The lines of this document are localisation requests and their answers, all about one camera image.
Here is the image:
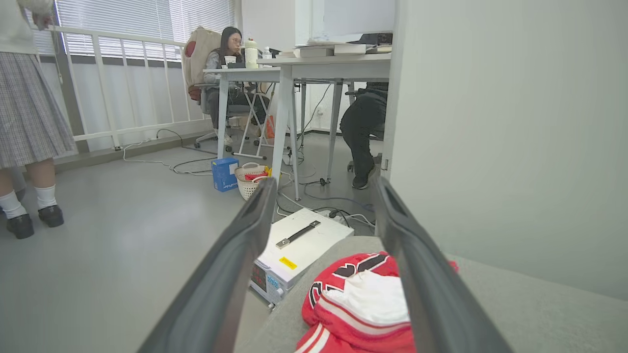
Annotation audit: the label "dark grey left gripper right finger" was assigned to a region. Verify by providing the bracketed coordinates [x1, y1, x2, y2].
[374, 176, 514, 353]

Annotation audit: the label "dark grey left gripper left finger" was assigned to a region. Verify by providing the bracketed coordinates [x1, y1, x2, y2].
[137, 177, 278, 353]

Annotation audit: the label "red Bulls 23 jersey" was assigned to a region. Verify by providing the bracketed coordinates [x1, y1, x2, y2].
[294, 252, 459, 353]

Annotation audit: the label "white power supply box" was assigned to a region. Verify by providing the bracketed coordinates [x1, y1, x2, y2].
[249, 208, 355, 309]

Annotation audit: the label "white plastic laundry basket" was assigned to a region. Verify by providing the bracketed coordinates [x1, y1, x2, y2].
[234, 162, 272, 201]

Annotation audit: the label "blue cardboard box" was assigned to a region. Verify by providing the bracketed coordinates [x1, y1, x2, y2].
[211, 157, 240, 192]

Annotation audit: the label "white power strip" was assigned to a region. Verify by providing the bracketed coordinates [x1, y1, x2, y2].
[316, 208, 349, 226]

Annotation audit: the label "white folding stand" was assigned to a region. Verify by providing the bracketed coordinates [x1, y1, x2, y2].
[232, 81, 276, 160]

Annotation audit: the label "grey office chair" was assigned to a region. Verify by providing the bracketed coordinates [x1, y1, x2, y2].
[193, 82, 263, 151]

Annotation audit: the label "seated person in black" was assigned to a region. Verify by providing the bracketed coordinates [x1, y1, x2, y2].
[340, 82, 389, 190]

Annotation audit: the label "beige jacket on chair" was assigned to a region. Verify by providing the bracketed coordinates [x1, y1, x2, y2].
[183, 26, 222, 101]

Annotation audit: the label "white cup on desk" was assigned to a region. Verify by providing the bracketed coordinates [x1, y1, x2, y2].
[244, 38, 259, 69]

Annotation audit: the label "seated woman with glasses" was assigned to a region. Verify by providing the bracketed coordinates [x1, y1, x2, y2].
[204, 26, 270, 145]

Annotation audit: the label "large white desk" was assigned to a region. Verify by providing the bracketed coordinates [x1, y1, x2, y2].
[258, 53, 392, 201]

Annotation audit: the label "stack of books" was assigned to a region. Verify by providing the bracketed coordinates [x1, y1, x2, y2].
[293, 43, 373, 58]

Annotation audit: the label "white metal railing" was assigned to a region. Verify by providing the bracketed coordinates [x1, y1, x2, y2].
[47, 25, 216, 151]

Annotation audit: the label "standing person in plaid skirt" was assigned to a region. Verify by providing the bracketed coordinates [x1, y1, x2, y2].
[0, 0, 78, 240]

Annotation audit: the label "white window blinds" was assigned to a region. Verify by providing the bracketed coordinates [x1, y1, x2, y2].
[25, 0, 236, 62]

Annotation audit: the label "white board panel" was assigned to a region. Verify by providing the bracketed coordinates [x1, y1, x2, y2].
[312, 0, 395, 42]

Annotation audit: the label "white floor cable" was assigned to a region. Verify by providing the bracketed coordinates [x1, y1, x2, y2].
[122, 139, 214, 177]

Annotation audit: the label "black floor cable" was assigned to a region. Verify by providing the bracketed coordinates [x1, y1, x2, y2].
[156, 128, 216, 175]

